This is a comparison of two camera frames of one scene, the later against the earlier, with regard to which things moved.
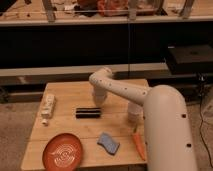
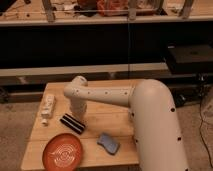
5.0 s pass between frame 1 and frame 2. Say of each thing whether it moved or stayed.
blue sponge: stayed
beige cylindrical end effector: moved
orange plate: stayed
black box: stayed
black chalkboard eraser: moved
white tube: stayed
